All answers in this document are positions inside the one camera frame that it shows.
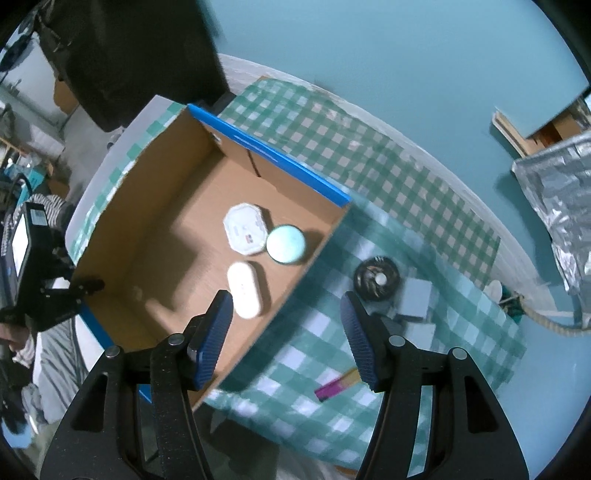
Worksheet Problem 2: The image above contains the person's left hand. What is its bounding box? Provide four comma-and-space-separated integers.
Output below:
0, 323, 28, 354

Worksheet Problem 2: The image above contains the white oval case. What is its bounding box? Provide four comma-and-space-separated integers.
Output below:
226, 261, 271, 319

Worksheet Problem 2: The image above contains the white octagonal box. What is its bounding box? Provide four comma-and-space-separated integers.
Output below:
222, 203, 271, 256

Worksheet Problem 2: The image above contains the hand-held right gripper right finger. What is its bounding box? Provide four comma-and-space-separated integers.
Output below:
341, 292, 529, 480

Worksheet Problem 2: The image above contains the small round lidded jar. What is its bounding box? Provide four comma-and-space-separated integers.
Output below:
266, 224, 306, 266

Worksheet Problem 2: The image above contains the wooden frame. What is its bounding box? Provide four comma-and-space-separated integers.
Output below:
490, 85, 591, 158

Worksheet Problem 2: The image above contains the blue-rimmed cardboard box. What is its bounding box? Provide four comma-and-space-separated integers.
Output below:
71, 104, 352, 411

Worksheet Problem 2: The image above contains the white power adapter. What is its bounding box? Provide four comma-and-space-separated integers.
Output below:
398, 278, 434, 321
402, 320, 437, 352

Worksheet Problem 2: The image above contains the silver foil sheet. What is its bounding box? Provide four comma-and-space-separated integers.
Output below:
511, 134, 591, 296

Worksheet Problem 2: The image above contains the green checked tablecloth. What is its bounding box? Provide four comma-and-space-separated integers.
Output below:
65, 76, 527, 467

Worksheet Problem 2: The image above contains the pink and yellow lighter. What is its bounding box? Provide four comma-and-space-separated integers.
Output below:
314, 368, 363, 402

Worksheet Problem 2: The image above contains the striped cloth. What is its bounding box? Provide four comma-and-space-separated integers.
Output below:
9, 194, 70, 232

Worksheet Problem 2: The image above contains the thick grey rope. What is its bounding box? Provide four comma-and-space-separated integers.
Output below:
526, 295, 591, 330

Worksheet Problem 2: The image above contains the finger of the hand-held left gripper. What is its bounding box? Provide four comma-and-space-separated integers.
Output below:
39, 276, 106, 331

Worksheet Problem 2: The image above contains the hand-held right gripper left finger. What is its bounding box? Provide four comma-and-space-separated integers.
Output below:
39, 290, 234, 480

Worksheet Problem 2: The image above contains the black cloth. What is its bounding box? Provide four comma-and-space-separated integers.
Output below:
34, 0, 232, 132

